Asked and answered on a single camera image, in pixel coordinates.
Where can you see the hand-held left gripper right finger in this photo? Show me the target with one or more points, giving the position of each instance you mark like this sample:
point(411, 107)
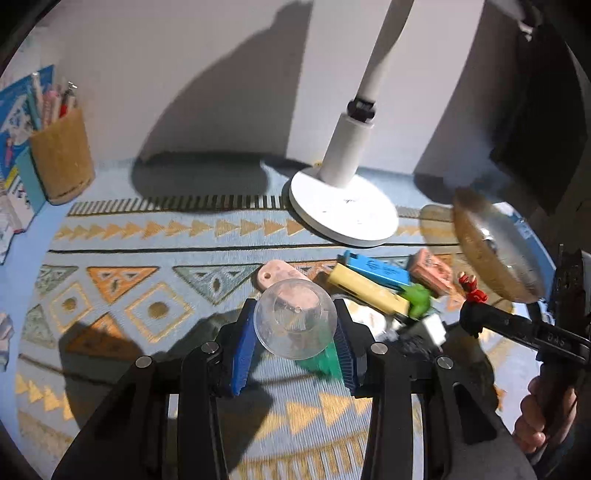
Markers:
point(346, 350)

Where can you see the small white cube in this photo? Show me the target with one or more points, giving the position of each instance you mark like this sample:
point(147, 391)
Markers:
point(434, 330)

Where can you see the teal edged notebook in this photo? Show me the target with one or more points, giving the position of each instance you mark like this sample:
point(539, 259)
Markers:
point(30, 182)

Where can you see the pink oval tag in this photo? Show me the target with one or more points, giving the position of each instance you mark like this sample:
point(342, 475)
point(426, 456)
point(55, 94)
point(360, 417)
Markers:
point(277, 272)

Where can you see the bunch of pens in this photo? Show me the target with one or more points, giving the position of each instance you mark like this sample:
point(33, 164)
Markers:
point(51, 104)

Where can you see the blue rectangular block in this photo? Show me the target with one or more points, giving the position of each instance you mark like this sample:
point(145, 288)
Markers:
point(374, 270)

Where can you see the cork pen holder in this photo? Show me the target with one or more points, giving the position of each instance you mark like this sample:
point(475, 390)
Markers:
point(60, 157)

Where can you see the blue patterned mat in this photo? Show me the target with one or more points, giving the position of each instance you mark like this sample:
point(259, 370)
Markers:
point(138, 258)

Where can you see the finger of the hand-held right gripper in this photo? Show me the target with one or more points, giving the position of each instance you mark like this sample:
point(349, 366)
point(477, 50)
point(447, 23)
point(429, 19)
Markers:
point(489, 321)

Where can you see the stack of books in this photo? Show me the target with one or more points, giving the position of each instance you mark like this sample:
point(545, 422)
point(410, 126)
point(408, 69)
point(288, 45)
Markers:
point(9, 221)

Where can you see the white desk lamp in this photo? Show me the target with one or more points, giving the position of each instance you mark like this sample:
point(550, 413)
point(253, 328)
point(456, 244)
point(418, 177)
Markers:
point(351, 161)

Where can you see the person's right hand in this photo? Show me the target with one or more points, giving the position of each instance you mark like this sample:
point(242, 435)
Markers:
point(526, 424)

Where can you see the bright green toy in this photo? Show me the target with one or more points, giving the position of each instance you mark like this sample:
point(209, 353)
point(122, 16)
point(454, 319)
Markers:
point(418, 300)

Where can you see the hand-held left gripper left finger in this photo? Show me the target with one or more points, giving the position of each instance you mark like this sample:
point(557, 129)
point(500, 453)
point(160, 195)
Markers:
point(242, 350)

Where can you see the salmon pink eraser box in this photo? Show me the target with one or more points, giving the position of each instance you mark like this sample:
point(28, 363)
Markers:
point(431, 271)

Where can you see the teal green plastic toy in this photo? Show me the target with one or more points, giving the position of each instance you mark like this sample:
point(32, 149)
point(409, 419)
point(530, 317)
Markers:
point(323, 365)

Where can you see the yellow rectangular block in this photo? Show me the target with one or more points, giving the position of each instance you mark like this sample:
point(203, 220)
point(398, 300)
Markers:
point(364, 293)

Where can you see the black panel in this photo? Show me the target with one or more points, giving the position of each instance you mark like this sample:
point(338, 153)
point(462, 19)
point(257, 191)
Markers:
point(535, 115)

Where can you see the small red figure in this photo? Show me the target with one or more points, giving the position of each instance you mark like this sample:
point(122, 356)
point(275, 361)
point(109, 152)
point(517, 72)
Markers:
point(471, 287)

